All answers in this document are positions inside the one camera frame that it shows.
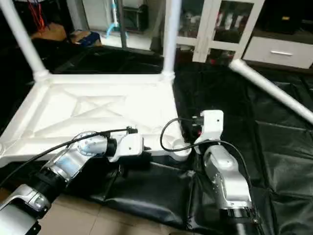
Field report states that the white plastic table top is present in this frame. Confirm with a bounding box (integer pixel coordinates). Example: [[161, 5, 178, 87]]
[[0, 71, 192, 168]]

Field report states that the white plastic table leg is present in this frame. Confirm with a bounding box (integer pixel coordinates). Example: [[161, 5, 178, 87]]
[[229, 59, 313, 126], [162, 0, 182, 82], [0, 0, 50, 82]]

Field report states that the black work mat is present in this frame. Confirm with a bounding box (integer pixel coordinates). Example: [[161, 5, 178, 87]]
[[0, 39, 313, 235]]

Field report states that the white glass door cabinet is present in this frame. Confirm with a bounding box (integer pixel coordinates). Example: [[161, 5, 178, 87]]
[[176, 0, 266, 64]]

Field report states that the white drawer unit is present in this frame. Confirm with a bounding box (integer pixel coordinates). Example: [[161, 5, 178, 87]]
[[242, 37, 313, 70]]

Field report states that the grey metal pole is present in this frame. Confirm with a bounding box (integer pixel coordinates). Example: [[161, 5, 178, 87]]
[[117, 0, 127, 48]]

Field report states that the brown cardboard box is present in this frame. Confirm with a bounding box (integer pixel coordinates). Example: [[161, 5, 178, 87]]
[[68, 30, 102, 47]]

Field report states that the light blue mop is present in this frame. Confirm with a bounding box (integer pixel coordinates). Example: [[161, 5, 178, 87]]
[[106, 0, 121, 39]]

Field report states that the black tv cabinet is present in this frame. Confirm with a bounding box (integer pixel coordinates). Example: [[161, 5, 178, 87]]
[[258, 0, 313, 42]]

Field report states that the white appliance cabinet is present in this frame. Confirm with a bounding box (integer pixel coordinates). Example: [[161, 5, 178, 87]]
[[81, 0, 150, 34]]

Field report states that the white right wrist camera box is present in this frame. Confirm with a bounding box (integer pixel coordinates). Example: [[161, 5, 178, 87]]
[[194, 110, 225, 146]]

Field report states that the red cable bundle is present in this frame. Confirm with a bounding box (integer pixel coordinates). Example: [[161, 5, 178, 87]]
[[27, 0, 48, 31]]

